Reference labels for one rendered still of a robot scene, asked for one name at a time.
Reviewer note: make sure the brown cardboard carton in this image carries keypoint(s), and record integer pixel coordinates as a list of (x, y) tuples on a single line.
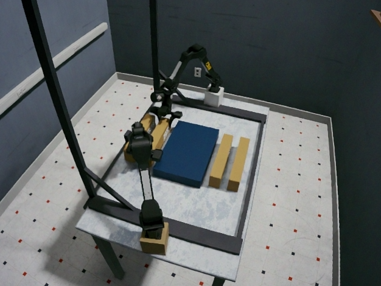
[(160, 134), (149, 124), (220, 160), (239, 162)]

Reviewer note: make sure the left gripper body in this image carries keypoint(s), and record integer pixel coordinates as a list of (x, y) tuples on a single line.
[(177, 114)]

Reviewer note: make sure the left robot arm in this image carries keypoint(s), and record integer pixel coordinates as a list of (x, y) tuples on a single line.
[(172, 82)]

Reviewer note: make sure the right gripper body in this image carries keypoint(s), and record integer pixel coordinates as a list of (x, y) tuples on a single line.
[(156, 154)]

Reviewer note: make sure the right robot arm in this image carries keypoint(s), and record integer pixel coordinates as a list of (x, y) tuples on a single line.
[(151, 215)]

